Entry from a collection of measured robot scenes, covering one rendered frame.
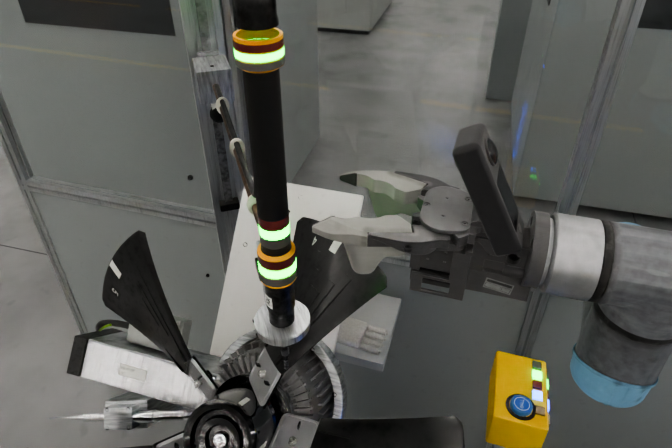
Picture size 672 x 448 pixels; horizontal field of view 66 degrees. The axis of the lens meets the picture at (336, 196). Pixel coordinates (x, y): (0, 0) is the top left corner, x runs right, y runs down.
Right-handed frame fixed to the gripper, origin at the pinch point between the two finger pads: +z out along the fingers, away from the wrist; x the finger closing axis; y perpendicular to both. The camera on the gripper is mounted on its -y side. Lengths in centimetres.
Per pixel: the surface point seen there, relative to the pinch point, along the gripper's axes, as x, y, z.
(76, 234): 70, 87, 119
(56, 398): 51, 166, 140
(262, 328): -2.4, 19.8, 8.6
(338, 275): 14.5, 25.0, 4.0
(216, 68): 48, 9, 40
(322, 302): 11.4, 28.2, 5.6
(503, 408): 23, 59, -26
